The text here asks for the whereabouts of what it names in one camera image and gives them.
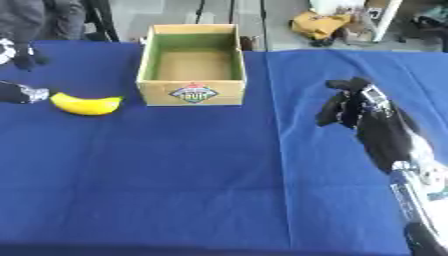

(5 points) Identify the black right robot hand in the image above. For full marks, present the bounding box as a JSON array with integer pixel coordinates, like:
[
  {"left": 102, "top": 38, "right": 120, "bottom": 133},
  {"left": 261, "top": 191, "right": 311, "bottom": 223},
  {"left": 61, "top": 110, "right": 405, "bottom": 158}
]
[{"left": 313, "top": 76, "right": 438, "bottom": 175}]

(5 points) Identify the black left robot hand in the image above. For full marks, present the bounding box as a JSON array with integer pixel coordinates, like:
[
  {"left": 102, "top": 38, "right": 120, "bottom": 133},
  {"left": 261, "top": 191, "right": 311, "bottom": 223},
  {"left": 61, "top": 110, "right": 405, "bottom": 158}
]
[{"left": 0, "top": 37, "right": 53, "bottom": 105}]

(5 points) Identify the cardboard box with green inside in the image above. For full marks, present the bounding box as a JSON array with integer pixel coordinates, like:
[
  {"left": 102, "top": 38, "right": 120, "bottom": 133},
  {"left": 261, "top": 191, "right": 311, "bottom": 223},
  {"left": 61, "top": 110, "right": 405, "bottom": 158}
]
[{"left": 134, "top": 23, "right": 249, "bottom": 107}]

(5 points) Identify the person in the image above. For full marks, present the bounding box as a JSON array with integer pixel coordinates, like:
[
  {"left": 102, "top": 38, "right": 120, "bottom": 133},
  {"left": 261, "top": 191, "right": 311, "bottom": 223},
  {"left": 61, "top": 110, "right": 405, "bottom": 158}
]
[{"left": 0, "top": 0, "right": 90, "bottom": 42}]

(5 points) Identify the yellow toy banana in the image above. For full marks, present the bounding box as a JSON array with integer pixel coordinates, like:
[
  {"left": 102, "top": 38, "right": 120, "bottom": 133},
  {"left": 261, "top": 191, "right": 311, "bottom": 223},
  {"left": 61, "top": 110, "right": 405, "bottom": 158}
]
[{"left": 49, "top": 92, "right": 126, "bottom": 117}]

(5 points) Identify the black tripod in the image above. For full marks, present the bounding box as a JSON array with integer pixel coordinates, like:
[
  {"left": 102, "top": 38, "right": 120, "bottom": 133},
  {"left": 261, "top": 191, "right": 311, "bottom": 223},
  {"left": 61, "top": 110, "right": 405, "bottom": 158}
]
[{"left": 84, "top": 0, "right": 123, "bottom": 43}]

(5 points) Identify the yellow bag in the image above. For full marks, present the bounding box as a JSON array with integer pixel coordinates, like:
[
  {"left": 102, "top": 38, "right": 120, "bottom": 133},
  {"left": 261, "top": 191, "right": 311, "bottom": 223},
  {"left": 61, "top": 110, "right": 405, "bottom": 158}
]
[{"left": 288, "top": 10, "right": 356, "bottom": 41}]

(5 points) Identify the white post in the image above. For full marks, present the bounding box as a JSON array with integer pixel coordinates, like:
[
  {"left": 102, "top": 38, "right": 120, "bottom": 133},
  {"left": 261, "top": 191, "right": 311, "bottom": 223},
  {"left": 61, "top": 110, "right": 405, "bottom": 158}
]
[{"left": 371, "top": 0, "right": 406, "bottom": 43}]

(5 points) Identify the black cable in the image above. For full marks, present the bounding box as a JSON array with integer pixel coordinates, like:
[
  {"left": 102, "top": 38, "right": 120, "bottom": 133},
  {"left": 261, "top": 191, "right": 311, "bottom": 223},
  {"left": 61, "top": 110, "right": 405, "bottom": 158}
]
[{"left": 257, "top": 0, "right": 272, "bottom": 52}]

